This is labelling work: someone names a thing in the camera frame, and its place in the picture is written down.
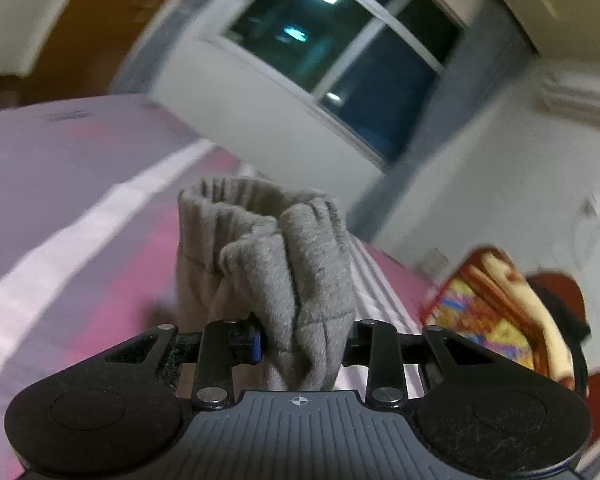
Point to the grey pants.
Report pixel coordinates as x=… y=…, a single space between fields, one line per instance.
x=290 y=270

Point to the white wall socket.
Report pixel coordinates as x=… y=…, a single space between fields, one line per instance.
x=592 y=206

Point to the bed with striped pink sheet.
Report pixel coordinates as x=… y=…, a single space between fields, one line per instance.
x=55 y=210

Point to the white air conditioner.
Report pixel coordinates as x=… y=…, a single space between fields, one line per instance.
x=580 y=102

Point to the black garment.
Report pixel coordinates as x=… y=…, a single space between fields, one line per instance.
x=577 y=330

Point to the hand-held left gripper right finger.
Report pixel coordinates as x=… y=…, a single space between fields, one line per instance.
x=382 y=350

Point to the brown wooden door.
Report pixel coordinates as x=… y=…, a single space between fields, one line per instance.
x=105 y=20

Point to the grey curtain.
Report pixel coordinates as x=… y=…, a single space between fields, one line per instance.
x=150 y=45
x=460 y=100

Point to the white framed window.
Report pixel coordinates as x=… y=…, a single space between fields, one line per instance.
x=360 y=90

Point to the colourful printed blanket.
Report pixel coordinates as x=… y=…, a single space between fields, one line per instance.
x=480 y=320

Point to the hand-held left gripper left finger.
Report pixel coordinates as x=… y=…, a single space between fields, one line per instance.
x=254 y=347

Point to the cream printed blanket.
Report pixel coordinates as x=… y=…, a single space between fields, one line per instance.
x=550 y=320

